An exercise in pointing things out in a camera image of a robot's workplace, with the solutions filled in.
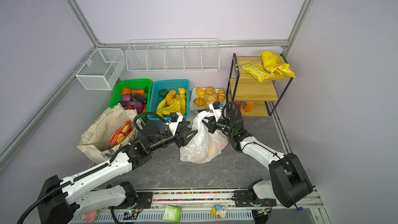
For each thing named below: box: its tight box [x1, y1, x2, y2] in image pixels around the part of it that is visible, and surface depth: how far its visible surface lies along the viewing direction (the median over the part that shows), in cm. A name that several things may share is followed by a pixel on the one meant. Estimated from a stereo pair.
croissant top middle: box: [205, 86, 216, 95], surface depth 118 cm
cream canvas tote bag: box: [77, 103, 138, 162], surface depth 80 cm
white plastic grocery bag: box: [179, 110, 230, 164], surface depth 79 cm
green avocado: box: [158, 88, 168, 98], surface depth 115 cm
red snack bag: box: [109, 120, 139, 147], surface depth 84 cm
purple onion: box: [121, 93, 133, 102], surface depth 113 cm
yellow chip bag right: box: [258, 50, 297, 78], surface depth 77 cm
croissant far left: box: [195, 87, 206, 100], surface depth 118 cm
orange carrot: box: [131, 89, 146, 95], surface depth 119 cm
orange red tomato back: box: [121, 87, 133, 96], surface depth 116 cm
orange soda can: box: [243, 101, 254, 113], surface depth 101 cm
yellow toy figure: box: [210, 205, 227, 220], surface depth 69 cm
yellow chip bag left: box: [241, 61, 276, 83], surface depth 79 cm
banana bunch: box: [155, 94, 187, 118], surface depth 107 cm
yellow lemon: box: [178, 87, 187, 94], surface depth 118 cm
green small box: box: [162, 205, 182, 223], surface depth 70 cm
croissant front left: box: [192, 97, 207, 108], surface depth 111 cm
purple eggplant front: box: [119, 101, 145, 113], surface depth 107 cm
